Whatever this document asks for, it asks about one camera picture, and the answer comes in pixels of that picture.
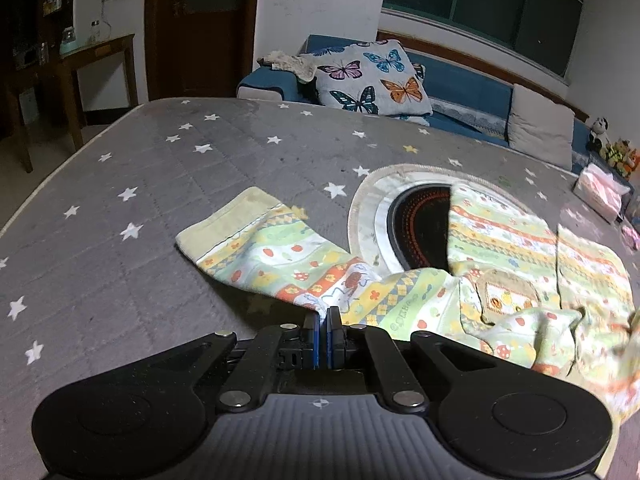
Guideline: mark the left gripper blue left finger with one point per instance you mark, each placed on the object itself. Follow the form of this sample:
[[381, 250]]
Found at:
[[265, 364]]

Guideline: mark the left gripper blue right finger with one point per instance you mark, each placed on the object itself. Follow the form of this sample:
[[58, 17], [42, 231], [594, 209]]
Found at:
[[371, 352]]

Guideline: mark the patterned green children's jacket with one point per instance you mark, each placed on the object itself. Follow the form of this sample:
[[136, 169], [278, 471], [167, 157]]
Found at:
[[546, 299]]

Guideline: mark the round black induction cooktop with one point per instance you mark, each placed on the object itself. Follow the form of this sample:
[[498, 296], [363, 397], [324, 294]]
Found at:
[[411, 226]]

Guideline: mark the grey star tablecloth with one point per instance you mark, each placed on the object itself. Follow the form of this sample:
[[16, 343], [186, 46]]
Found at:
[[91, 277]]

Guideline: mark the butterfly print pillow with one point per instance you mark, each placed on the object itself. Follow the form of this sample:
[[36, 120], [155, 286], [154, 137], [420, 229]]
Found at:
[[374, 78]]

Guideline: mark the blue sofa bench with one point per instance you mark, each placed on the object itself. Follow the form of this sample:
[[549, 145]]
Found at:
[[464, 100]]

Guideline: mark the beige crumpled cloth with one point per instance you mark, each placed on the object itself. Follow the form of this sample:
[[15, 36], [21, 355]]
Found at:
[[301, 66]]

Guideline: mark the grey plain pillow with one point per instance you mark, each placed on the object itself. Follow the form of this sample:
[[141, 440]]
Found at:
[[540, 128]]

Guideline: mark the pink tissue box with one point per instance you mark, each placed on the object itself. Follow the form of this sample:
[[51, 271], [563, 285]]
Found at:
[[601, 192]]

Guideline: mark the yellow bear plush toy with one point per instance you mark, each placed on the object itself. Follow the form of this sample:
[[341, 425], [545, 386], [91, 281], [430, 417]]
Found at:
[[615, 156]]

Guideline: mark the panda plush toy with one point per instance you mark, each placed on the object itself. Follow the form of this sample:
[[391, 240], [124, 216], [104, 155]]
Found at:
[[598, 135]]

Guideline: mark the orange fox plush toy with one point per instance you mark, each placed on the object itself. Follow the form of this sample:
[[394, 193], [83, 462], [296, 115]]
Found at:
[[631, 162]]

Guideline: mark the dark wooden door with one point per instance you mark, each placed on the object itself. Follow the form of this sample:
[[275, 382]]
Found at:
[[197, 47]]

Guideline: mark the dark wooden side table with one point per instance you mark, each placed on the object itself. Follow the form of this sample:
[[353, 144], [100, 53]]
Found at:
[[65, 68]]

